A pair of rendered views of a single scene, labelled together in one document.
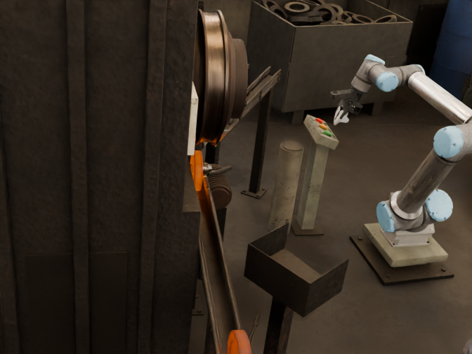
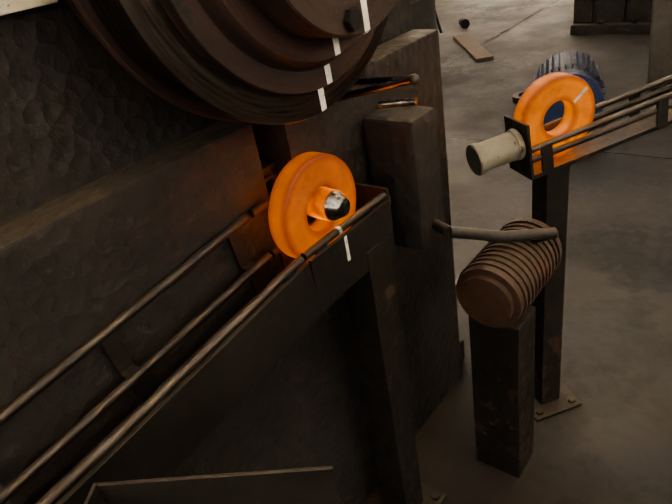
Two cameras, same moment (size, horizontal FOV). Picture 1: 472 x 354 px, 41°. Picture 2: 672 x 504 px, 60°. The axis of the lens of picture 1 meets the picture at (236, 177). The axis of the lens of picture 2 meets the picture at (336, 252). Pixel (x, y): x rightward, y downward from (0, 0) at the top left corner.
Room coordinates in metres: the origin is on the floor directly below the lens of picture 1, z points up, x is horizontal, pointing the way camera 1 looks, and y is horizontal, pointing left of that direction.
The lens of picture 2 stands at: (1.71, -0.49, 1.10)
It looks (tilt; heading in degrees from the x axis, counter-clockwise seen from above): 30 degrees down; 57
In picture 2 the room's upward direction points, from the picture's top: 11 degrees counter-clockwise
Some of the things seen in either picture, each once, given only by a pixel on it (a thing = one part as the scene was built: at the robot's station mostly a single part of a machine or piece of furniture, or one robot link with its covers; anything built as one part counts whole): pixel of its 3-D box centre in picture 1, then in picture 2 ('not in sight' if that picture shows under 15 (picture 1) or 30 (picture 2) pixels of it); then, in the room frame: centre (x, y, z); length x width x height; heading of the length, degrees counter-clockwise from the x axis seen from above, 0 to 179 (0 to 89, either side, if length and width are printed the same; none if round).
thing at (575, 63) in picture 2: not in sight; (567, 92); (4.20, 1.08, 0.17); 0.57 x 0.31 x 0.34; 34
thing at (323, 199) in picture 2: (188, 168); (297, 198); (2.10, 0.18, 0.75); 0.17 x 0.04 x 0.04; 104
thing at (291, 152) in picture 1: (285, 189); not in sight; (2.87, -0.26, 0.26); 0.12 x 0.12 x 0.52
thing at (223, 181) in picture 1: (211, 223); (511, 353); (2.47, 0.09, 0.27); 0.22 x 0.13 x 0.53; 14
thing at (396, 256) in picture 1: (404, 241); not in sight; (2.75, -0.91, 0.10); 0.32 x 0.32 x 0.04; 20
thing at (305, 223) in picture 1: (313, 177); not in sight; (2.95, -0.41, 0.31); 0.24 x 0.16 x 0.62; 14
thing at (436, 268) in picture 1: (401, 251); not in sight; (2.75, -0.91, 0.04); 0.40 x 0.40 x 0.08; 20
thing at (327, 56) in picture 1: (318, 53); not in sight; (4.80, -0.52, 0.39); 1.03 x 0.83 x 0.77; 119
